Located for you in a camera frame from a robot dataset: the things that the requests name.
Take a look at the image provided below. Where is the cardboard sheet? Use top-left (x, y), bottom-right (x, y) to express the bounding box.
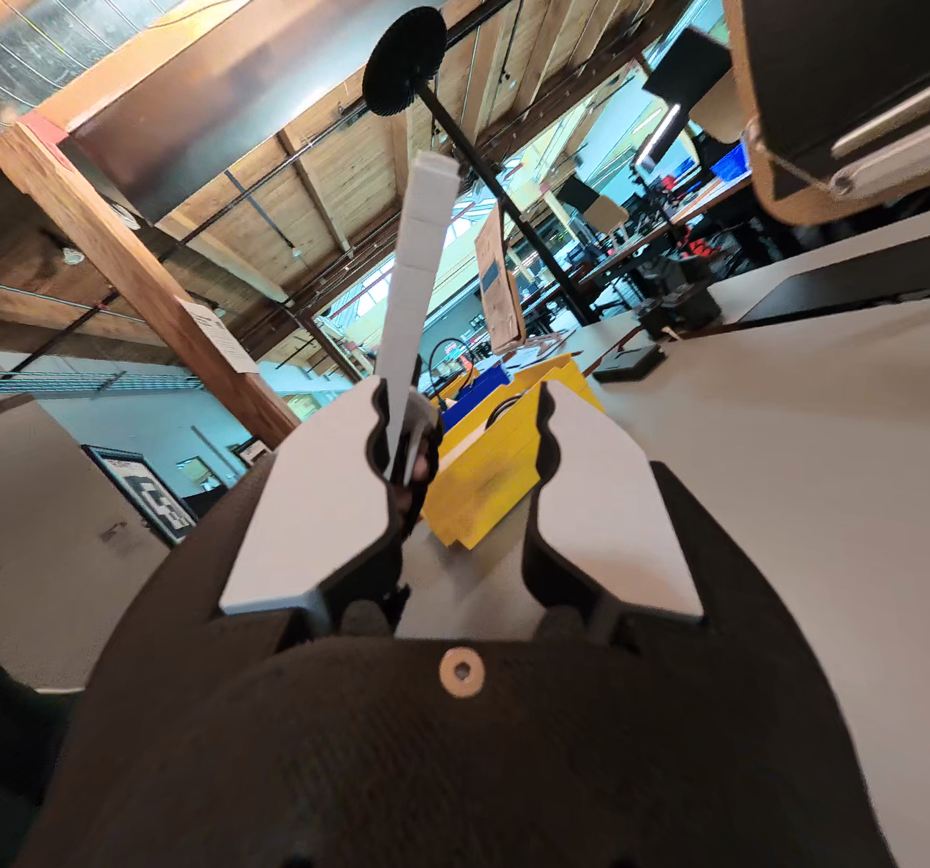
top-left (474, 203), bottom-right (527, 355)

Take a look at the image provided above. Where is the black pole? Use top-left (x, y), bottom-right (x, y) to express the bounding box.
top-left (362, 7), bottom-right (598, 324)

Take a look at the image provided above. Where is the white paper notice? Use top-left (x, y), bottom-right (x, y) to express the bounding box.
top-left (178, 297), bottom-right (259, 375)

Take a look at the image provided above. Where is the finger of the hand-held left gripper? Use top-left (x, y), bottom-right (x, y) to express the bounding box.
top-left (398, 390), bottom-right (441, 480)

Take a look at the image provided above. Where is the white tilting stand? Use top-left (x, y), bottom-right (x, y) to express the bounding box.
top-left (748, 83), bottom-right (930, 198)

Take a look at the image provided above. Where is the black flat pad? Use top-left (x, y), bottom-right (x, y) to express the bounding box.
top-left (734, 258), bottom-right (930, 324)

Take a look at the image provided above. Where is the yellow plastic bin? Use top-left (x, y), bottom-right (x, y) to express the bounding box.
top-left (421, 354), bottom-right (607, 551)

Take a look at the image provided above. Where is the grey desk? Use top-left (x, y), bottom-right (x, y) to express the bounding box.
top-left (396, 214), bottom-right (930, 868)

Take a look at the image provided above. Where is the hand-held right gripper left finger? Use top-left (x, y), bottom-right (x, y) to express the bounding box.
top-left (218, 377), bottom-right (408, 636)

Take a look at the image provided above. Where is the tall black framed poster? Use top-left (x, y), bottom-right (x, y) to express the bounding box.
top-left (81, 444), bottom-right (199, 545)

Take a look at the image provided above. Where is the wooden post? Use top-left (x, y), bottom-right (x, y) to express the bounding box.
top-left (0, 120), bottom-right (302, 448)

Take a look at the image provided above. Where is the small stand with tan board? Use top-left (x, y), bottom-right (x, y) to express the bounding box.
top-left (559, 178), bottom-right (629, 244)

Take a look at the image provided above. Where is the small blue bin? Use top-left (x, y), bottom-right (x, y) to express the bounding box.
top-left (708, 141), bottom-right (753, 182)

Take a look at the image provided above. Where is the white long box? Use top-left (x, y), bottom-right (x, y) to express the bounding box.
top-left (381, 151), bottom-right (460, 477)

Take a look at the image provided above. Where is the black lamp bar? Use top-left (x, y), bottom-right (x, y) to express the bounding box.
top-left (635, 101), bottom-right (684, 164)

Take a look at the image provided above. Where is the blue plastic bin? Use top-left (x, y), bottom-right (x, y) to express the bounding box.
top-left (439, 363), bottom-right (511, 433)

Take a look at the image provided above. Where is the person's left hand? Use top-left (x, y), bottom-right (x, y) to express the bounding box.
top-left (392, 447), bottom-right (434, 520)

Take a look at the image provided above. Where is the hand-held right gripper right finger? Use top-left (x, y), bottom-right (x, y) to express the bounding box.
top-left (523, 380), bottom-right (706, 629)

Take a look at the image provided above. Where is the large stand with tan board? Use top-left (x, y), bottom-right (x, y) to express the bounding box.
top-left (643, 29), bottom-right (749, 146)

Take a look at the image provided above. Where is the black flat box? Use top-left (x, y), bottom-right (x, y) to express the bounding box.
top-left (592, 345), bottom-right (666, 382)

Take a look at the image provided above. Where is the dark green zip jacket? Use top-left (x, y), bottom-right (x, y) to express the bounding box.
top-left (0, 665), bottom-right (74, 807)

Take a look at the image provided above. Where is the black charging case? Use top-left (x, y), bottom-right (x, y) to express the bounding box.
top-left (657, 258), bottom-right (724, 335)
top-left (638, 279), bottom-right (677, 339)

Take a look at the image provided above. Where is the black gooseneck cable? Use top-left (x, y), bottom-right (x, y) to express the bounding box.
top-left (429, 338), bottom-right (475, 404)

